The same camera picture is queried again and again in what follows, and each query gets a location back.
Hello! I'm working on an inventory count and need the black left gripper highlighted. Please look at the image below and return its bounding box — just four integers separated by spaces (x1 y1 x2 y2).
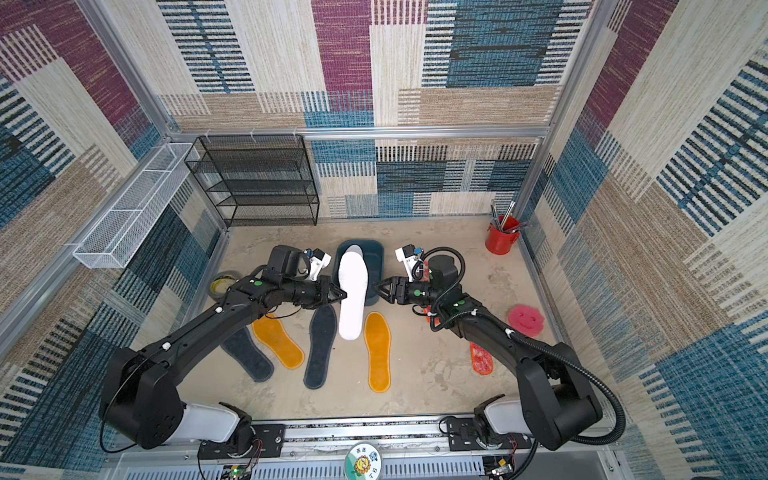
283 277 350 310

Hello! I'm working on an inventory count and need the orange fleece insole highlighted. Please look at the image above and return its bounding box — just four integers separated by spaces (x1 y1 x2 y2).
364 312 392 393
251 316 305 370

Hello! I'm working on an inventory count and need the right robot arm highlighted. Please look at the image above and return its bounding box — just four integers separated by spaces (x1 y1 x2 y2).
371 247 626 450

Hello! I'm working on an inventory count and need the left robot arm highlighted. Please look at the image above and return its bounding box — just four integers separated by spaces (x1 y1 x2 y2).
99 245 347 458

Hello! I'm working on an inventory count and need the teal plastic storage box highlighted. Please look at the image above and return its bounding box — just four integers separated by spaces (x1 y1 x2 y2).
332 239 384 285

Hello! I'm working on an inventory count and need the dark grey felt insole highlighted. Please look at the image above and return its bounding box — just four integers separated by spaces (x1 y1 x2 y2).
303 305 338 390

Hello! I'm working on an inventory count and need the red patterned insole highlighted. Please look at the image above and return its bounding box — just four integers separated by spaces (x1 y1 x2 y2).
470 342 494 376
414 261 431 317

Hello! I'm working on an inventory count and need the roll of tape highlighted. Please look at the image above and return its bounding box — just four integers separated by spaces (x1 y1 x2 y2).
207 270 242 300

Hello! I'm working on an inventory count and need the red pen cup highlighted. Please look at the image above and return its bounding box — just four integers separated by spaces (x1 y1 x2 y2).
485 201 530 256

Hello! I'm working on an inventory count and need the pink round sponge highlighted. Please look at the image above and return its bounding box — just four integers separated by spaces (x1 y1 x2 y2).
507 305 546 337

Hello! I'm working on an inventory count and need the round green sticker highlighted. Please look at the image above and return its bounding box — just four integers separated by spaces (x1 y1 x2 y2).
344 442 383 480

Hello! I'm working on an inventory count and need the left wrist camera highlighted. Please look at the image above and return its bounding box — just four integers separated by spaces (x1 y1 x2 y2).
304 249 332 281

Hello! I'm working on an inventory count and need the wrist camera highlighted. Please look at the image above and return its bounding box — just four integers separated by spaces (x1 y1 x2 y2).
304 249 332 281
395 244 424 281

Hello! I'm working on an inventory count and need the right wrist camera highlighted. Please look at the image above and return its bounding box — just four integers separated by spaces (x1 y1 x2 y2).
395 244 424 281

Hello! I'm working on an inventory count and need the black wire shelf rack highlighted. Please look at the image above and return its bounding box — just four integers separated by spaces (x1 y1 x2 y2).
184 134 320 228

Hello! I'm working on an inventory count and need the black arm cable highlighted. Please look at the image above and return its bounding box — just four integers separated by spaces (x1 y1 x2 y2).
419 246 627 446

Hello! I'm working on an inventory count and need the white wire mesh basket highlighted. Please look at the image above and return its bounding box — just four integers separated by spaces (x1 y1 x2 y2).
73 143 192 269

